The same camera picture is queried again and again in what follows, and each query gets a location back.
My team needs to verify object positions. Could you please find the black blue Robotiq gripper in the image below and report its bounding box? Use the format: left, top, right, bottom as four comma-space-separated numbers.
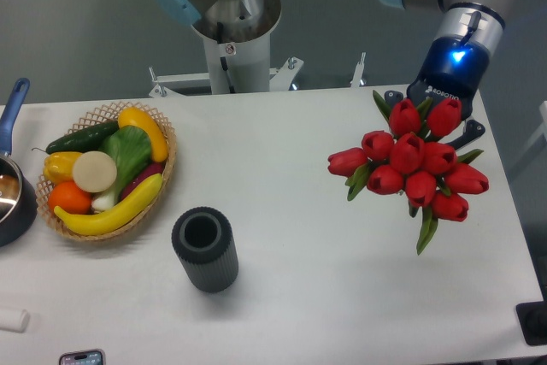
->
383, 38, 489, 150

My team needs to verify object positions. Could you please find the red tulip bouquet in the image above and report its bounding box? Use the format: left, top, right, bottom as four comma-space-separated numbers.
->
327, 91, 490, 254

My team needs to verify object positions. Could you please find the dark grey ribbed vase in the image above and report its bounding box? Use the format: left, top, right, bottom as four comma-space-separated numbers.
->
171, 207, 238, 293

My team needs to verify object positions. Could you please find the white furniture at right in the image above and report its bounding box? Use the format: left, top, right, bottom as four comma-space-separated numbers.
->
506, 100, 547, 174

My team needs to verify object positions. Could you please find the black device at edge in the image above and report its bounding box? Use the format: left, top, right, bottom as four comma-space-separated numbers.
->
515, 301, 547, 346

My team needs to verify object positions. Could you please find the purple eggplant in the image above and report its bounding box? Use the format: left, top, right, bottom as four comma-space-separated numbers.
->
119, 162, 164, 200

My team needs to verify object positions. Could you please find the yellow squash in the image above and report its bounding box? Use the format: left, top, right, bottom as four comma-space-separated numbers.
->
118, 107, 168, 163

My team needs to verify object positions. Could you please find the green bok choy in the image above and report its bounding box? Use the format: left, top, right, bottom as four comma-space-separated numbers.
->
91, 126, 151, 213

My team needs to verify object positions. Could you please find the woven wicker basket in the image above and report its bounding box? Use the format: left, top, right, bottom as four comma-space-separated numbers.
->
36, 102, 177, 241

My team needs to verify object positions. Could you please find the yellow banana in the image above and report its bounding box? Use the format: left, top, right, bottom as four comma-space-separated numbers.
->
54, 174, 163, 237

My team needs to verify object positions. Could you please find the beige round disc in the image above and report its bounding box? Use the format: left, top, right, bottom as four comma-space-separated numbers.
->
72, 151, 117, 193

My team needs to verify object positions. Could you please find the green cucumber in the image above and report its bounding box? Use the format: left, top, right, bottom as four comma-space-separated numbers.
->
32, 121, 119, 155

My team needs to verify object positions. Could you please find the orange fruit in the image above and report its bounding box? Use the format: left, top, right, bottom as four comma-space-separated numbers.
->
48, 181, 91, 215

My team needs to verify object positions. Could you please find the yellow bell pepper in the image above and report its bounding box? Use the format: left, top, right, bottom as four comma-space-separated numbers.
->
43, 151, 82, 185

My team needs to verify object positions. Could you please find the smartphone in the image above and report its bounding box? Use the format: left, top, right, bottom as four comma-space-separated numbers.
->
58, 349, 105, 365

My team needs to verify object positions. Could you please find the white cylindrical object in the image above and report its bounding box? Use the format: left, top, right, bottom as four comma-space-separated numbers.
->
0, 307, 31, 333

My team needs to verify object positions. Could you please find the white metal base frame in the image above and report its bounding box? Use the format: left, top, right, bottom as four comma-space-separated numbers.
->
149, 52, 367, 97

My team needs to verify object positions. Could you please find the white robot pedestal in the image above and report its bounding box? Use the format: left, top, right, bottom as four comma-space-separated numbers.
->
193, 0, 281, 95

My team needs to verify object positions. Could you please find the dark saucepan blue handle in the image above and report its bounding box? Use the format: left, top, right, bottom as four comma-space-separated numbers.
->
1, 78, 38, 247

